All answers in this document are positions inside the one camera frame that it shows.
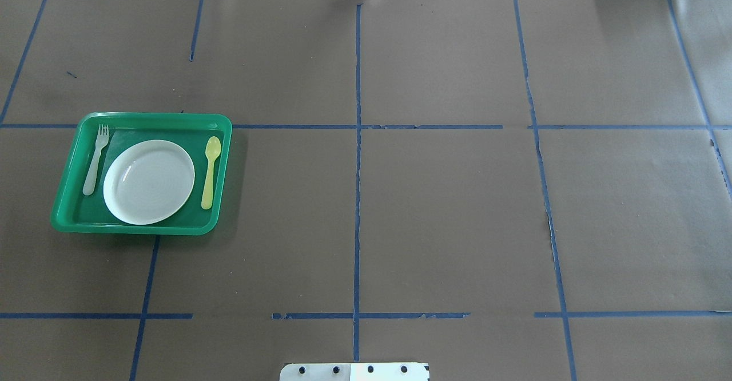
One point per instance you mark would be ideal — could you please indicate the white plastic fork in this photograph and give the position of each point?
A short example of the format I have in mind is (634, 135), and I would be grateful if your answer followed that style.
(101, 141)

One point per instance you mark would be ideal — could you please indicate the yellow plastic spoon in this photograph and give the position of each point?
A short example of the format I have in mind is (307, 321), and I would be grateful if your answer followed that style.
(213, 151)

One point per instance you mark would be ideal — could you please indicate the white round plate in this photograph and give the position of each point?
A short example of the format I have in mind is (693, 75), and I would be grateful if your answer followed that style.
(149, 182)

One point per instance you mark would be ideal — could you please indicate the green plastic tray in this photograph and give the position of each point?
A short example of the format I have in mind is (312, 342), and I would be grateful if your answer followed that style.
(74, 212)

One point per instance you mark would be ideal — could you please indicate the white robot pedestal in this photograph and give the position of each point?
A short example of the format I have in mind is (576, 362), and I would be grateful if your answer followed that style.
(356, 371)

